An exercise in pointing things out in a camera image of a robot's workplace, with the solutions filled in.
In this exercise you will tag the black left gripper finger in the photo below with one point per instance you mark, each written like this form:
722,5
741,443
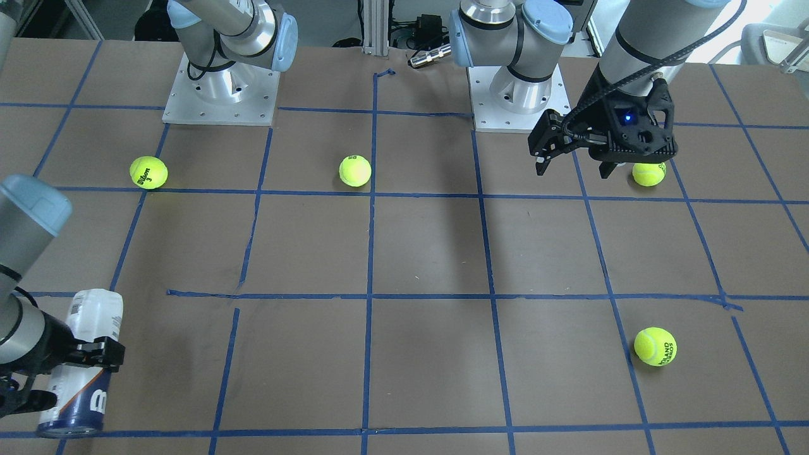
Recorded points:
606,169
547,140

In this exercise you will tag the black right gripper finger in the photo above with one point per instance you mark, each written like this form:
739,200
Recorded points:
102,352

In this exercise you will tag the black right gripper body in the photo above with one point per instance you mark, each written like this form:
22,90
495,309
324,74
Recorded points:
52,342

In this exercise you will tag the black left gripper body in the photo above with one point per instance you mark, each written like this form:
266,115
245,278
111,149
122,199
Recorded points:
598,114

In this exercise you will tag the white blue tennis ball can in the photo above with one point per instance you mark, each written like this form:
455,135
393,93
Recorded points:
82,383

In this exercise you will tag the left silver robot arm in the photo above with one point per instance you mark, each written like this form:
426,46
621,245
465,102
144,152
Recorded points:
653,39

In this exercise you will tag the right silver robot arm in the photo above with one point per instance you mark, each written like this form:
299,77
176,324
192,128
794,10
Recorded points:
259,34

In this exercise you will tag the far yellow tennis ball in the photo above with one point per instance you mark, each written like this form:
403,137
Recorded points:
148,172
649,175

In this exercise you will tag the yellow tennis ball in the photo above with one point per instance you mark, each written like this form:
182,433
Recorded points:
148,172
649,175
655,346
355,170

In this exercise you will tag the near yellow tennis ball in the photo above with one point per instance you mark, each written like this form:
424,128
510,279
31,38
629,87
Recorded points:
655,346

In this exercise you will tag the centre yellow tennis ball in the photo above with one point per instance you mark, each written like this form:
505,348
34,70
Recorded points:
355,170

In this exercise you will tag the silver metal cylinder plug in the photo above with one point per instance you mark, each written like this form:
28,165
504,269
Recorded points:
422,58

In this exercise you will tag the black power adapter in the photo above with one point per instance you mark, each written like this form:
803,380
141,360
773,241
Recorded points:
427,28

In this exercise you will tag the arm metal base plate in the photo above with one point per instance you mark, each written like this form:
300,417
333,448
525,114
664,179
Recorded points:
241,95
524,120

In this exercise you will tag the aluminium frame post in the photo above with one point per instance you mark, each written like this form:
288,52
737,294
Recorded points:
375,28

